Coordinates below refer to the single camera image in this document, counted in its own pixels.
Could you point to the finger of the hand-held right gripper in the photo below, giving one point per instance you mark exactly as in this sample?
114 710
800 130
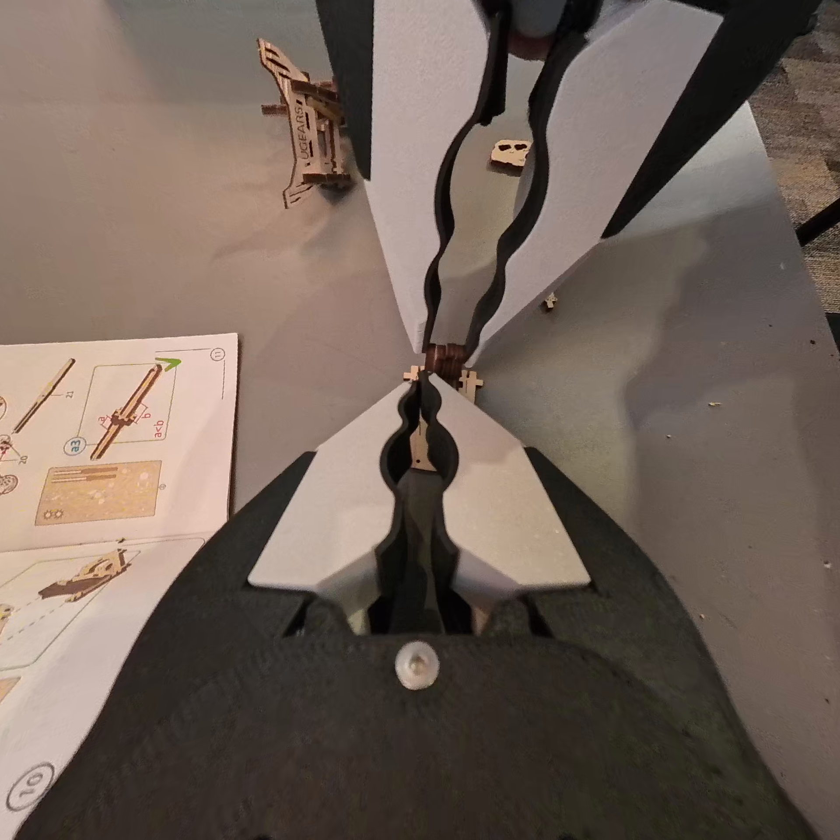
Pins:
413 164
604 131

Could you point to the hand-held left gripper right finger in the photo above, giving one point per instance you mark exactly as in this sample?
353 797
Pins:
518 525

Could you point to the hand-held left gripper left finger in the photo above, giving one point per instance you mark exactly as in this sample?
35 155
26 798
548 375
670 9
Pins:
328 525

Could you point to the light wooden model plate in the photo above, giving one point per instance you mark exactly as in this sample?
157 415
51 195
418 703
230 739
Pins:
420 453

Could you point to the dark brown wooden gear stack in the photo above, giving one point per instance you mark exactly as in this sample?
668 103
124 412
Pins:
447 358

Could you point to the wooden model stand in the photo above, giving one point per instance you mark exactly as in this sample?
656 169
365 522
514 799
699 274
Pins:
308 131

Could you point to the small wooden part with holes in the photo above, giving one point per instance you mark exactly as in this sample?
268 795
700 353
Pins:
510 157

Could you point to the black chair leg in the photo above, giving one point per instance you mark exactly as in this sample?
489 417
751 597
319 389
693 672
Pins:
820 222

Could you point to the tiny wooden cross part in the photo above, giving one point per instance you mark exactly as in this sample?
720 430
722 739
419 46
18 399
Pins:
550 303

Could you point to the paper instruction booklet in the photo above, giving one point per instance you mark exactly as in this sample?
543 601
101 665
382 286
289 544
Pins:
131 459

